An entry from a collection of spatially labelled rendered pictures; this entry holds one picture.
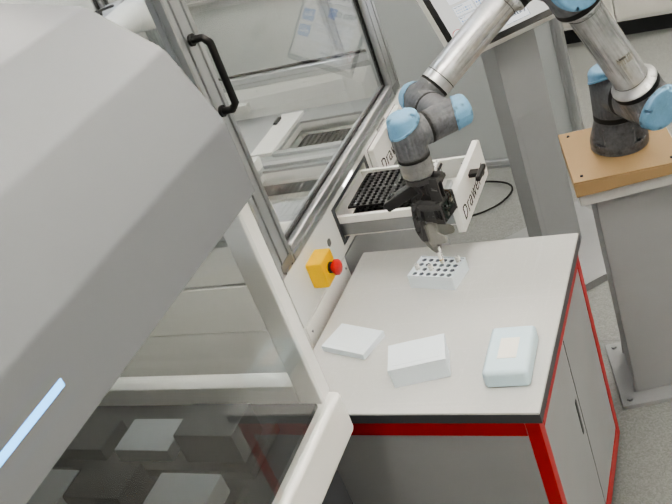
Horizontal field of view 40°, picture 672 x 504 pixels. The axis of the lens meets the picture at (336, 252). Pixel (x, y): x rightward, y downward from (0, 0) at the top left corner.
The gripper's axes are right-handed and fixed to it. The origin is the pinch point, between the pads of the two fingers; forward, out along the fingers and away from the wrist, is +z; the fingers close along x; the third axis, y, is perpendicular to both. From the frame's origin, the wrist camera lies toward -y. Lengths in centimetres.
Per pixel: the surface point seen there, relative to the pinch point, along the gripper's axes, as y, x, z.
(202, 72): -26, -23, -60
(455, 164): -10.6, 36.5, -0.9
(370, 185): -29.7, 22.5, -3.2
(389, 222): -18.3, 10.3, 0.5
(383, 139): -38, 46, -4
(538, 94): -21, 117, 20
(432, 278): -1.3, -3.2, 7.5
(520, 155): -28, 109, 39
